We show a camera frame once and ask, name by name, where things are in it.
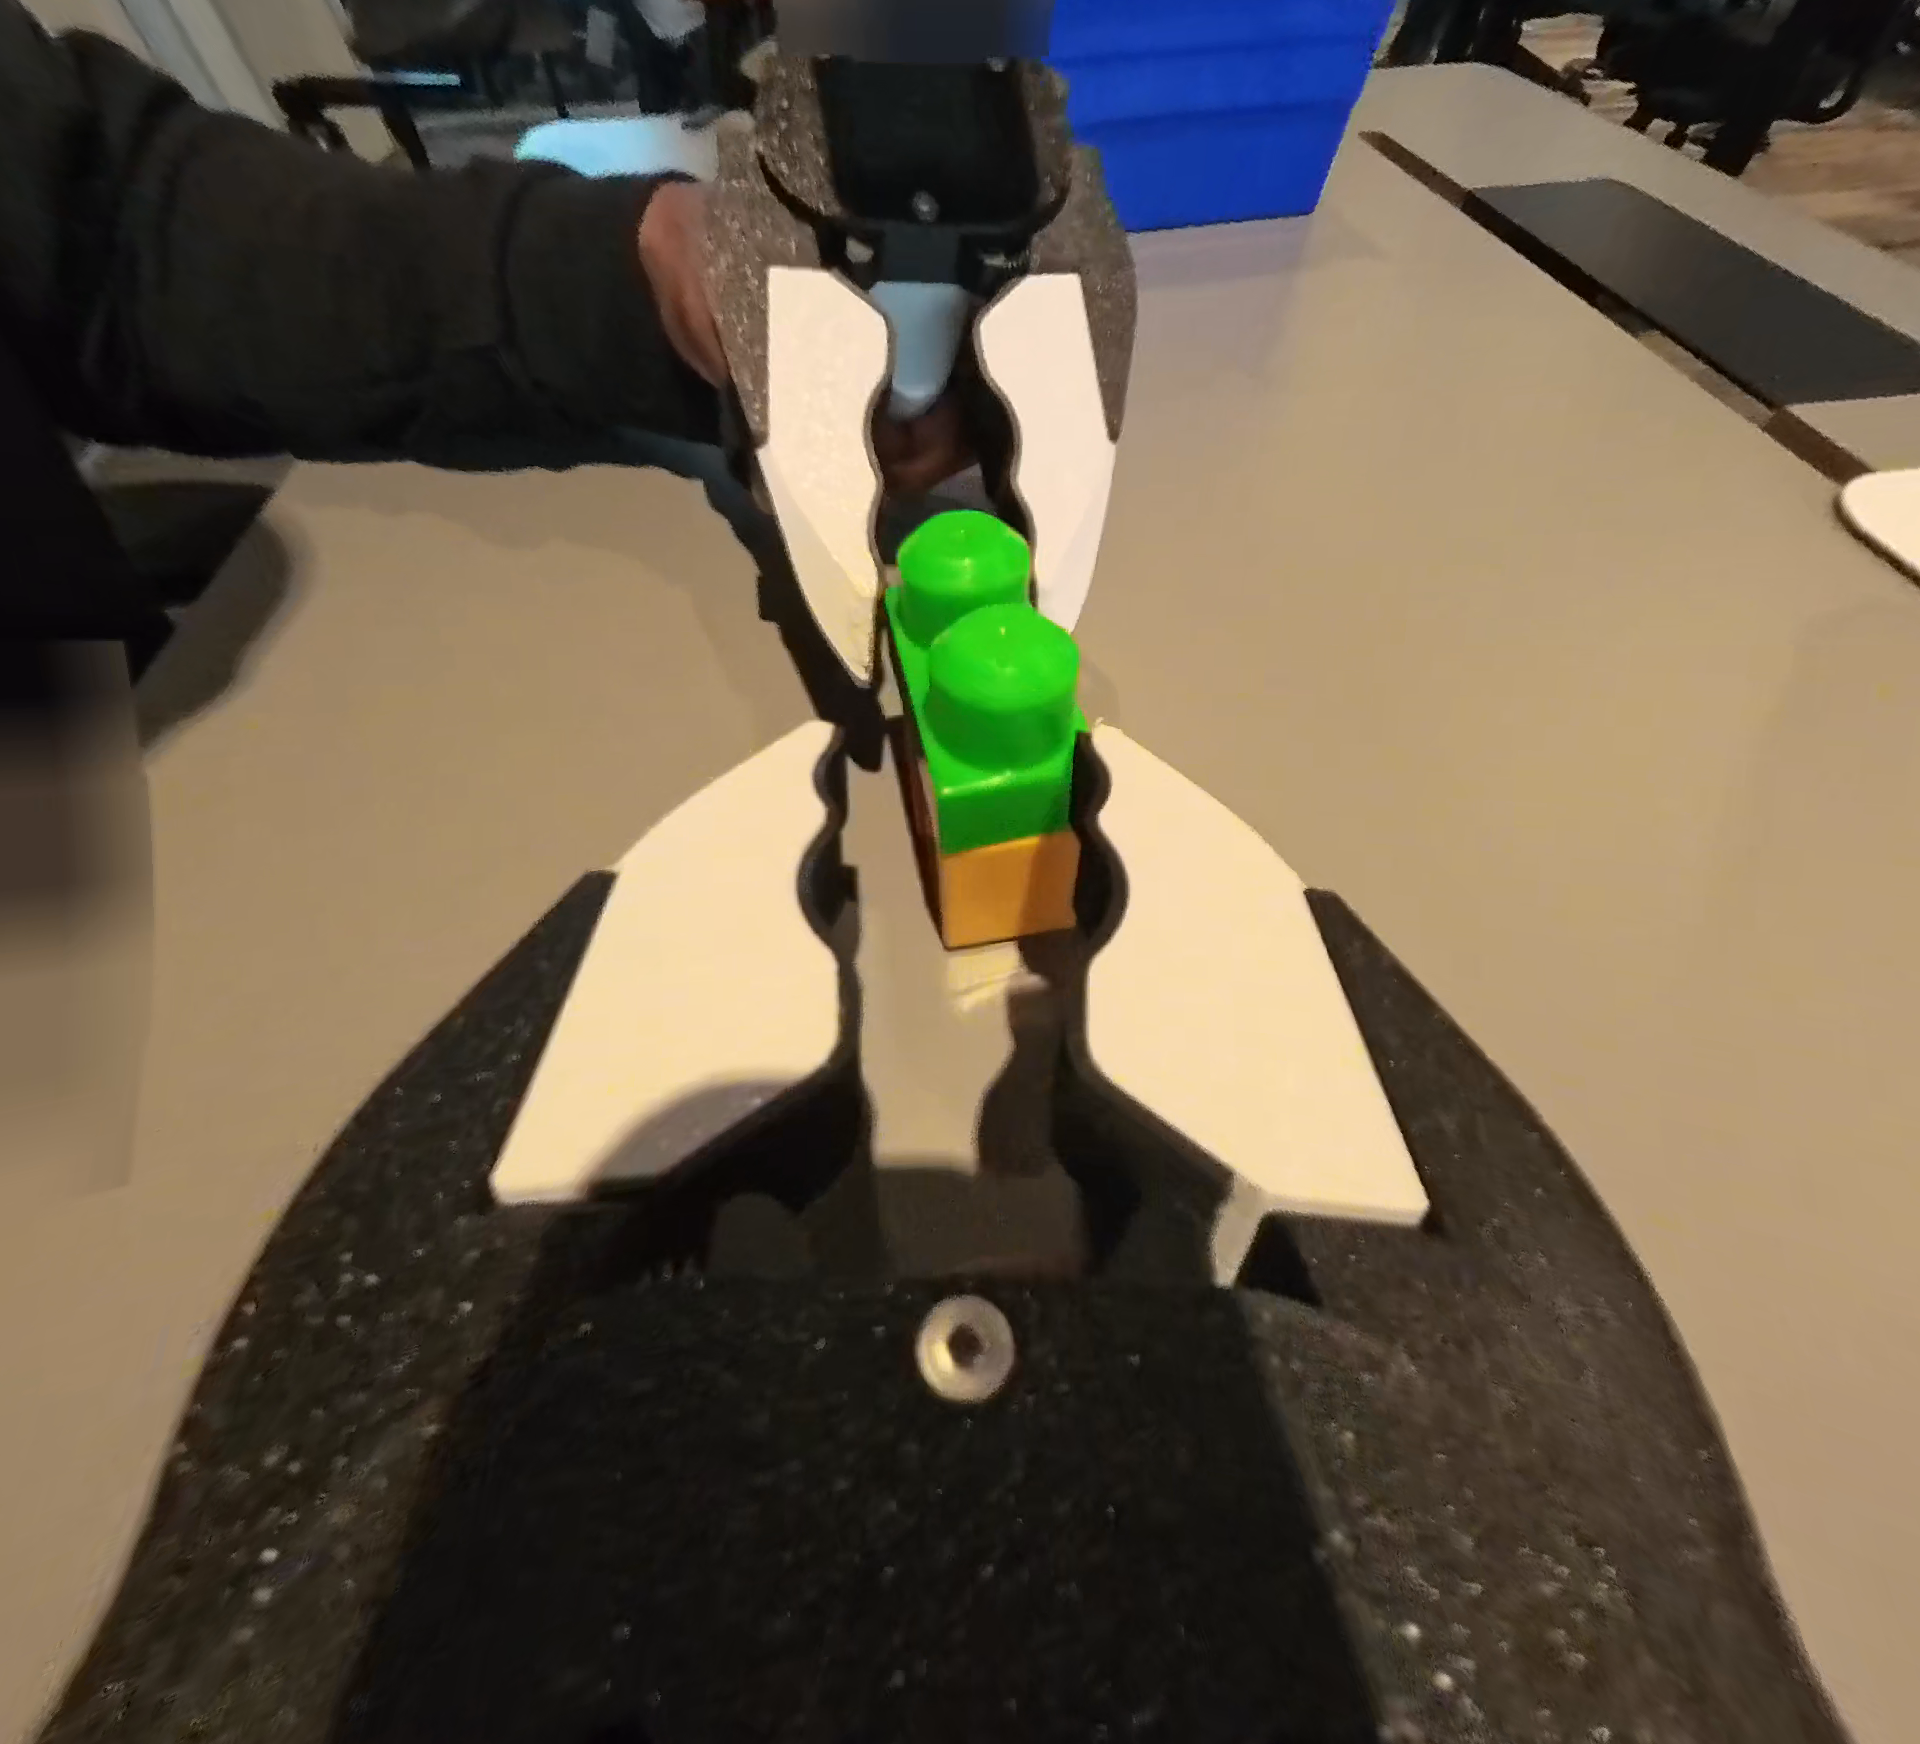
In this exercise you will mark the blue plastic bin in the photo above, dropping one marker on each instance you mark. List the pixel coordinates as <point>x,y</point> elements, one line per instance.
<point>1199,95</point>

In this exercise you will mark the person's left hand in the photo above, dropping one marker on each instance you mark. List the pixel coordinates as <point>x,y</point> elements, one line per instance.
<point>684,276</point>

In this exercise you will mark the black table panel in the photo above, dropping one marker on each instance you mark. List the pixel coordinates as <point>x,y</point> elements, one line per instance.
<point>1693,276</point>

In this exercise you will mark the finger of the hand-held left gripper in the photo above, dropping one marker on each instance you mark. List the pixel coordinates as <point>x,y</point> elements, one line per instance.
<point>1065,426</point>
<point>815,426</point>

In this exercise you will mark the light blue seat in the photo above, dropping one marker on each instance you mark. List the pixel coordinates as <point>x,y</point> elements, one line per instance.
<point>600,149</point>

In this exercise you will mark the black office chair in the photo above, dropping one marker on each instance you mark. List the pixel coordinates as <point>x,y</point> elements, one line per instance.
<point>450,19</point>

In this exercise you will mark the green two-stud block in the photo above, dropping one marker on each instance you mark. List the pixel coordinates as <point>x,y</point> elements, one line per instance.
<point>988,739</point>

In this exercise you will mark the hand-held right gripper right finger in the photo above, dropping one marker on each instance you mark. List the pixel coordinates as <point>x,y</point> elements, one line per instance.
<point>1243,1009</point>

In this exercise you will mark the white rounded tray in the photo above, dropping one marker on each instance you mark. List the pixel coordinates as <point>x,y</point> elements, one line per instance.
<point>1889,521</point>

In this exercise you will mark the black office chairs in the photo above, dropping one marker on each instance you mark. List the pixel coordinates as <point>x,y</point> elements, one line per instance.
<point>1726,62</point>

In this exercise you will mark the yellow single-stud block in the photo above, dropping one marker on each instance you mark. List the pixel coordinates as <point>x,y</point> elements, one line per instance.
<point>1007,889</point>

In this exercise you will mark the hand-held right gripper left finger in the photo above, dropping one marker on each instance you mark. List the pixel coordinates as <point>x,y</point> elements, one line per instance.
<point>674,994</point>

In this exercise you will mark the person's left forearm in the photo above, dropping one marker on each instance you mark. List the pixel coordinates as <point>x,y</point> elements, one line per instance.
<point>375,290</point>

